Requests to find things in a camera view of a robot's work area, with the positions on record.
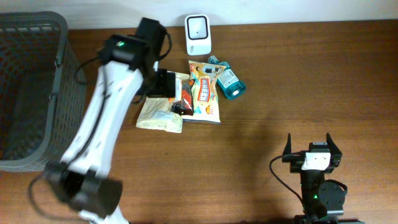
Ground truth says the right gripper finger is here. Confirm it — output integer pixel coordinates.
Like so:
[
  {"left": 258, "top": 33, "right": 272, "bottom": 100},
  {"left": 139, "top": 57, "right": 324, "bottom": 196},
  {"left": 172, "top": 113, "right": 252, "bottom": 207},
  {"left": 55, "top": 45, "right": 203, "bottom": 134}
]
[
  {"left": 282, "top": 133, "right": 292, "bottom": 162},
  {"left": 326, "top": 133, "right": 343, "bottom": 162}
]

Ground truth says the yellow snack bag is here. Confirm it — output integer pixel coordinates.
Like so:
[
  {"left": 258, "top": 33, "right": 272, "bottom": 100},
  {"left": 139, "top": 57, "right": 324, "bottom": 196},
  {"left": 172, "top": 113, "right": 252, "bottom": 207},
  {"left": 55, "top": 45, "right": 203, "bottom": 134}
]
[{"left": 182, "top": 60, "right": 226, "bottom": 124}]

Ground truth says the dark red black packet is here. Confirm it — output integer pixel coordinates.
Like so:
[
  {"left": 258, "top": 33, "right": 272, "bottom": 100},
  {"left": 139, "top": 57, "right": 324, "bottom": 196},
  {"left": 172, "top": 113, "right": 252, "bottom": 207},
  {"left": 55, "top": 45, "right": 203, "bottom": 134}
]
[{"left": 170, "top": 81, "right": 195, "bottom": 116}]

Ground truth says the beige kraft pouch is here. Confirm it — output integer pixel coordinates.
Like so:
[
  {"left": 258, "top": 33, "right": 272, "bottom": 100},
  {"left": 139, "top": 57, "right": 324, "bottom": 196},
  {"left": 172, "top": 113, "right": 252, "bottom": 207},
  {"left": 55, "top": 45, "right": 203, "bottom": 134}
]
[{"left": 136, "top": 72, "right": 190, "bottom": 133}]

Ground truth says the teal mouthwash bottle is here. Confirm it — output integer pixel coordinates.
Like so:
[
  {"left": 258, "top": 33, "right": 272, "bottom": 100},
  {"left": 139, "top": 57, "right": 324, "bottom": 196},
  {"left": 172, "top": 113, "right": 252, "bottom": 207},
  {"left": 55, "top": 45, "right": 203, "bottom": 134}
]
[{"left": 208, "top": 55, "right": 246, "bottom": 100}]

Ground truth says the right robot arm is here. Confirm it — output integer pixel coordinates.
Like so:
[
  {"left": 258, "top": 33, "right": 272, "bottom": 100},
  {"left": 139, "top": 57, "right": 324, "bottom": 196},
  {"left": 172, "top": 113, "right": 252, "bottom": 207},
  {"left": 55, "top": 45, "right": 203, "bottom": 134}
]
[{"left": 282, "top": 134, "right": 360, "bottom": 224}]

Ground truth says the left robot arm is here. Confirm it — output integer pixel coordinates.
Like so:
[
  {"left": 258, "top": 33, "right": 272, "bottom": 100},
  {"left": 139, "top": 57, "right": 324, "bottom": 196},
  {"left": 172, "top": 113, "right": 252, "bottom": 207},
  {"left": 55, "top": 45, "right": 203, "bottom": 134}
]
[{"left": 42, "top": 17, "right": 176, "bottom": 223}]

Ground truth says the white barcode scanner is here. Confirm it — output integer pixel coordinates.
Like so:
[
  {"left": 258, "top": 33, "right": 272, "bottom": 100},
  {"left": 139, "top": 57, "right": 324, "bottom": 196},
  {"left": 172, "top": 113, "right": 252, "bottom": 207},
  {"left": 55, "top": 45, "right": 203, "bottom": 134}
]
[{"left": 185, "top": 14, "right": 211, "bottom": 56}]

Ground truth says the grey plastic mesh basket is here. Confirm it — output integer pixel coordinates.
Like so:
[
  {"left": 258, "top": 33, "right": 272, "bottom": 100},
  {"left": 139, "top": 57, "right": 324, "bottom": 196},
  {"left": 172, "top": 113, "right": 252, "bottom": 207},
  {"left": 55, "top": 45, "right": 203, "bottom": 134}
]
[{"left": 1, "top": 11, "right": 86, "bottom": 172}]

